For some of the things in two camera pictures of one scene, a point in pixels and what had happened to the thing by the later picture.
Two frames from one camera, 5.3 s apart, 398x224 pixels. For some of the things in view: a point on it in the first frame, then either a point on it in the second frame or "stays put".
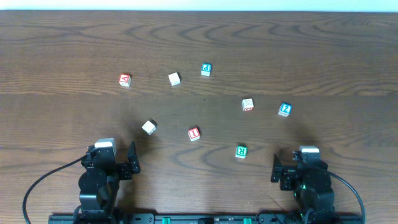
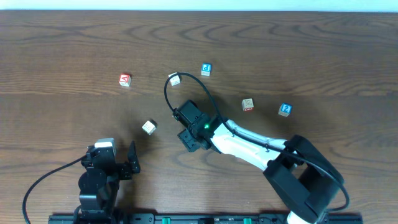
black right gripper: [285, 175] -> [188, 140]
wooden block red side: [247, 104] stays put
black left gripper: [125, 170] stays put
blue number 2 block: [285, 109] stays put
